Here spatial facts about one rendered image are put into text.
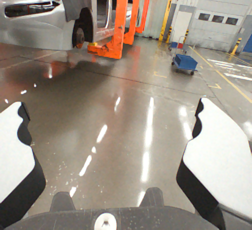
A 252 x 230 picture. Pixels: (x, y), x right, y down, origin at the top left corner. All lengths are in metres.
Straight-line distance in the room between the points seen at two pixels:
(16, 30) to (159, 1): 10.84
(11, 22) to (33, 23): 0.21
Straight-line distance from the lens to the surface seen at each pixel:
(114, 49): 3.00
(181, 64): 4.72
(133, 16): 4.84
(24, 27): 2.19
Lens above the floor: 1.29
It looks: 32 degrees down
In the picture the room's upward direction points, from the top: 9 degrees clockwise
